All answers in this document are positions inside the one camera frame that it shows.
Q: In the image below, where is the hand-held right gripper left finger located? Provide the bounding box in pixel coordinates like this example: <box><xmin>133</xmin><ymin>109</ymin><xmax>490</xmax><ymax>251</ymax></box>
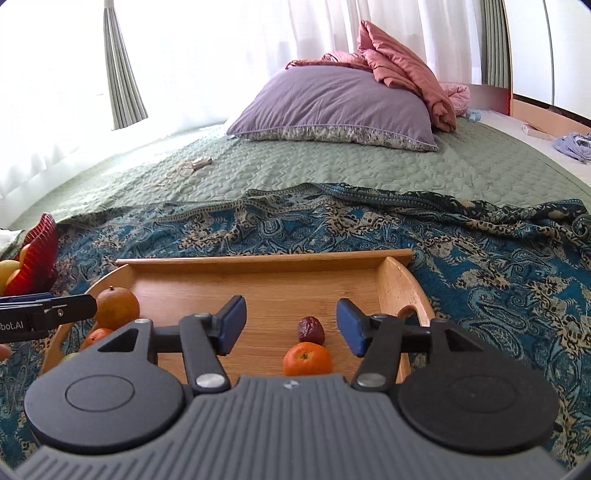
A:
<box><xmin>79</xmin><ymin>295</ymin><xmax>247</xmax><ymax>396</ymax></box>

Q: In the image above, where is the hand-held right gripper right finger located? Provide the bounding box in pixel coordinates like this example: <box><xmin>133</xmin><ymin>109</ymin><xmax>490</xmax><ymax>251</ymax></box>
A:
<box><xmin>336</xmin><ymin>298</ymin><xmax>505</xmax><ymax>394</ymax></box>

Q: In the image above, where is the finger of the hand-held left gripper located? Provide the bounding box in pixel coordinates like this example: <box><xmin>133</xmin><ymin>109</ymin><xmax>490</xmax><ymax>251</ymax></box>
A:
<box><xmin>41</xmin><ymin>294</ymin><xmax>99</xmax><ymax>326</ymax></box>
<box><xmin>0</xmin><ymin>292</ymin><xmax>52</xmax><ymax>304</ymax></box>

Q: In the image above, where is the red dried date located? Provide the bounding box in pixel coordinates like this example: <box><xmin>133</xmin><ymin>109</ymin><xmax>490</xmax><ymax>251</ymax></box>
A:
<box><xmin>296</xmin><ymin>316</ymin><xmax>325</xmax><ymax>346</ymax></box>

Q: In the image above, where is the medium bright orange tangerine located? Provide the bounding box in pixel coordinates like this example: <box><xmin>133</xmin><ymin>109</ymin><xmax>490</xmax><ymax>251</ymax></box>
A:
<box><xmin>79</xmin><ymin>327</ymin><xmax>116</xmax><ymax>352</ymax></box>

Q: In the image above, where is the large dark orange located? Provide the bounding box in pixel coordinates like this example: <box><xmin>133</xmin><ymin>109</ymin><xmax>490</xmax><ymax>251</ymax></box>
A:
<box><xmin>95</xmin><ymin>286</ymin><xmax>140</xmax><ymax>330</ymax></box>

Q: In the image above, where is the small tangerine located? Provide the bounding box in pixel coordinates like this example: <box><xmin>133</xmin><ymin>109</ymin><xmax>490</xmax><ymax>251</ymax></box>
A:
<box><xmin>283</xmin><ymin>342</ymin><xmax>334</xmax><ymax>377</ymax></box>

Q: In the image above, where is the wooden tray with handles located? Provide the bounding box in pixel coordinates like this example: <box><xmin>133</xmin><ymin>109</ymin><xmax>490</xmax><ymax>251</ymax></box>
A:
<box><xmin>41</xmin><ymin>248</ymin><xmax>437</xmax><ymax>386</ymax></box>

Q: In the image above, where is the yellow round fruit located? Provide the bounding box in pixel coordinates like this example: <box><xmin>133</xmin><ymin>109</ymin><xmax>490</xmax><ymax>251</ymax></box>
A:
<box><xmin>0</xmin><ymin>260</ymin><xmax>23</xmax><ymax>289</ymax></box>

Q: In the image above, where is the red glass bowl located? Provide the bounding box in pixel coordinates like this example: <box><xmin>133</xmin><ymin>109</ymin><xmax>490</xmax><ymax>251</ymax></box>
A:
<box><xmin>2</xmin><ymin>212</ymin><xmax>60</xmax><ymax>296</ymax></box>

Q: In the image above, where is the white fabric heap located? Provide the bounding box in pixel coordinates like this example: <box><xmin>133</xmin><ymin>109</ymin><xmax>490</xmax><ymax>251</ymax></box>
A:
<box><xmin>0</xmin><ymin>228</ymin><xmax>26</xmax><ymax>252</ymax></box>

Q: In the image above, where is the blue paisley patterned blanket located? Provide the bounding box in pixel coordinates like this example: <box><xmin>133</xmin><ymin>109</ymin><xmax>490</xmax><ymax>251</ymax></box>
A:
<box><xmin>0</xmin><ymin>182</ymin><xmax>591</xmax><ymax>467</ymax></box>

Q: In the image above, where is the green quilted bedspread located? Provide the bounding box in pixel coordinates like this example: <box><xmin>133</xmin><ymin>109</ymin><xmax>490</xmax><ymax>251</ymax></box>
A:
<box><xmin>9</xmin><ymin>104</ymin><xmax>591</xmax><ymax>232</ymax></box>

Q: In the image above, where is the purple pillow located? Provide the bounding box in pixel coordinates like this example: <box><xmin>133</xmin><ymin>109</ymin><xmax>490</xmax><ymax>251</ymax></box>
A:
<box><xmin>225</xmin><ymin>69</ymin><xmax>440</xmax><ymax>153</ymax></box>

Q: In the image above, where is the green striped curtain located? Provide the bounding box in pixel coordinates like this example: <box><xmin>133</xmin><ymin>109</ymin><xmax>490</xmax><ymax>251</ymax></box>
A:
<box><xmin>480</xmin><ymin>0</ymin><xmax>511</xmax><ymax>88</ymax></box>
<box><xmin>102</xmin><ymin>0</ymin><xmax>149</xmax><ymax>131</ymax></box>

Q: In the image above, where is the pink duvet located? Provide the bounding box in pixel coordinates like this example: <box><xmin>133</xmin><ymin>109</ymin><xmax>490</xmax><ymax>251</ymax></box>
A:
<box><xmin>284</xmin><ymin>19</ymin><xmax>472</xmax><ymax>132</ymax></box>

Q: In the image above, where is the white sheer curtain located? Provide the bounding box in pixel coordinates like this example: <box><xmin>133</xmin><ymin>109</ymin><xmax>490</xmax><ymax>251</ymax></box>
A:
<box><xmin>0</xmin><ymin>0</ymin><xmax>485</xmax><ymax>199</ymax></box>

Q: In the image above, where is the wooden headboard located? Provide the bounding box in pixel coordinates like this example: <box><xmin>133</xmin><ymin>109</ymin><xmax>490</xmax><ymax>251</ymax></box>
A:
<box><xmin>466</xmin><ymin>83</ymin><xmax>591</xmax><ymax>139</ymax></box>

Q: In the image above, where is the light blue crumpled cloth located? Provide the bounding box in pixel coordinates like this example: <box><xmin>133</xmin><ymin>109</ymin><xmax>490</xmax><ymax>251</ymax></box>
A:
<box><xmin>553</xmin><ymin>132</ymin><xmax>591</xmax><ymax>163</ymax></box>

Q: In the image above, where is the white wardrobe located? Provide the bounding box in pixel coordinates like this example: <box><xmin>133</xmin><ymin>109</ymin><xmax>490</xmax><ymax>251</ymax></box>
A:
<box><xmin>503</xmin><ymin>0</ymin><xmax>591</xmax><ymax>123</ymax></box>

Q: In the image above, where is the white cable with charger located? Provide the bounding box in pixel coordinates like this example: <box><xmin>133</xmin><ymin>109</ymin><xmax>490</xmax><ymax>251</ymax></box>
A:
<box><xmin>154</xmin><ymin>156</ymin><xmax>213</xmax><ymax>188</ymax></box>

